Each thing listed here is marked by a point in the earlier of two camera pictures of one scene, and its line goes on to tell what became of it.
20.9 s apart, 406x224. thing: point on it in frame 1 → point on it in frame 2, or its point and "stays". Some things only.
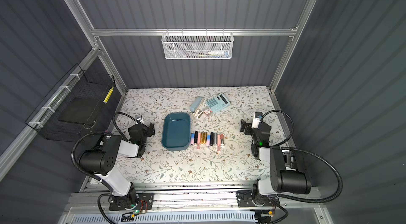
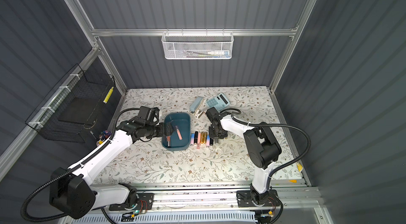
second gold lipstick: x=204 y=137 stays
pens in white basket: x=218 y=54 stays
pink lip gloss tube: x=219 y=142 → x=178 y=132
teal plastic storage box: x=176 y=131 stays
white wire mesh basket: x=197 y=45 stays
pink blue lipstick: x=192 y=139 stays
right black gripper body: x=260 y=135 → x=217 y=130
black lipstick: x=196 y=137 stays
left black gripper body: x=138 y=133 → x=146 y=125
